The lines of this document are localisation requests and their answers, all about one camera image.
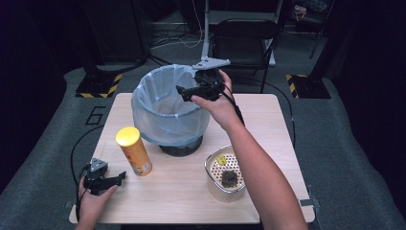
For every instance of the hazard striped stand base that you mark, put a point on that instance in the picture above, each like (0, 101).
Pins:
(311, 87)
(97, 86)

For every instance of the beige strainer container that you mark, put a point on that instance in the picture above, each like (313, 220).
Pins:
(220, 191)

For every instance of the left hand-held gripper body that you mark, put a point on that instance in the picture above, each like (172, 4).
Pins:
(95, 179)

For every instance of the yellow chip can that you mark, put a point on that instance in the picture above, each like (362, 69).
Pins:
(135, 153)

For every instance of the grey table clamp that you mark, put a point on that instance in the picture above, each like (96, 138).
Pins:
(311, 202)

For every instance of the person's right hand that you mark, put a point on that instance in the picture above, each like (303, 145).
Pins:
(223, 110)

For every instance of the light blue trash bag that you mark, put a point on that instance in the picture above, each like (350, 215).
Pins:
(166, 111)

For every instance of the black folding chair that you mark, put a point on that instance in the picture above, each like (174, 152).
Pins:
(249, 44)

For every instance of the black trash bin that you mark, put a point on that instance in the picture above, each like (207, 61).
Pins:
(181, 149)

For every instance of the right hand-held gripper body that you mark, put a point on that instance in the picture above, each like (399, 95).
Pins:
(210, 83)

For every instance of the white desk frame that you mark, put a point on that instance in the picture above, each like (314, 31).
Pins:
(205, 32)

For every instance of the person's left hand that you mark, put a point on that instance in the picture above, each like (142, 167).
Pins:
(92, 204)

